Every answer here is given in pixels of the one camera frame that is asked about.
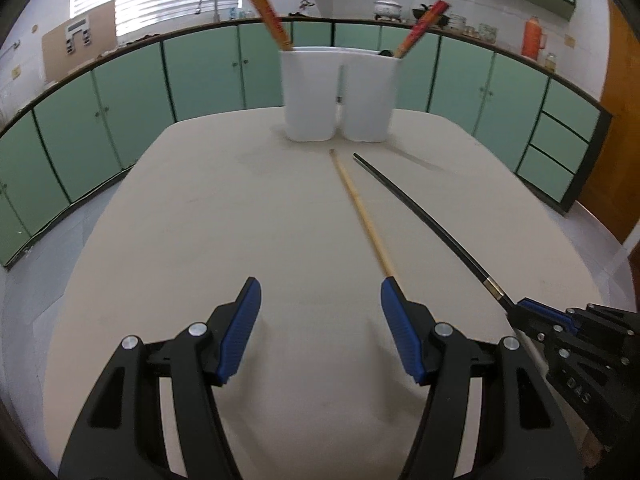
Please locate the small glass jar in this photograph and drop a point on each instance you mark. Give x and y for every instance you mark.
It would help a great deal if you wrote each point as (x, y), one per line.
(550, 61)

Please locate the glass storage jar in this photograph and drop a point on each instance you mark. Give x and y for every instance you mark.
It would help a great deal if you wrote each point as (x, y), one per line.
(486, 33)
(457, 22)

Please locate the plain bamboo chopstick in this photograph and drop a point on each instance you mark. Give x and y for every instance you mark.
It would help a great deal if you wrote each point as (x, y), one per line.
(361, 215)

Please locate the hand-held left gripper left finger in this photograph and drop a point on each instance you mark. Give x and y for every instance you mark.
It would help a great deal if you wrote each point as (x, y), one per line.
(240, 330)

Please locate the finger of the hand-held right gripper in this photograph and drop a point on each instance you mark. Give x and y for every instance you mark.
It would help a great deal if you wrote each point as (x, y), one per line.
(540, 332)
(547, 311)

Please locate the green kitchen base cabinets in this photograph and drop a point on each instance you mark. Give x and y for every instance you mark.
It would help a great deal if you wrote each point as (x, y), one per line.
(200, 75)

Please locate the brown cardboard sheet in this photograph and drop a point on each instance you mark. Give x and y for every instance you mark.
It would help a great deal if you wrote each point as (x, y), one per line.
(55, 55)

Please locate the black wok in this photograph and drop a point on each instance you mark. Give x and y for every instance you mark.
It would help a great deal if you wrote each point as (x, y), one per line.
(419, 12)

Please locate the brown wooden door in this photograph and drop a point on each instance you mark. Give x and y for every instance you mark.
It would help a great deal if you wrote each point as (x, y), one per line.
(617, 135)

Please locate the chrome sink faucet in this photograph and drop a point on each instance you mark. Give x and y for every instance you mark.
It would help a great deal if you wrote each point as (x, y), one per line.
(216, 2)

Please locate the white plastic container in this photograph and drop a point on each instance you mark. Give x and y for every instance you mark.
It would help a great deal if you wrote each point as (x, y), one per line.
(370, 95)
(310, 95)

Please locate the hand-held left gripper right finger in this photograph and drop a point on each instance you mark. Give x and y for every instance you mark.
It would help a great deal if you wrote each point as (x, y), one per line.
(402, 330)

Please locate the orange thermos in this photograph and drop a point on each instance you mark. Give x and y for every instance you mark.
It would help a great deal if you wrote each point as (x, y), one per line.
(532, 40)

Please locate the dark kettle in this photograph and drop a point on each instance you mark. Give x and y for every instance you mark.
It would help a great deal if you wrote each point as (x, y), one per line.
(303, 6)

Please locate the white cooking pot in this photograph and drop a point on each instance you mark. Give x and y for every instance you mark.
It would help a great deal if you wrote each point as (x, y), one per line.
(387, 8)

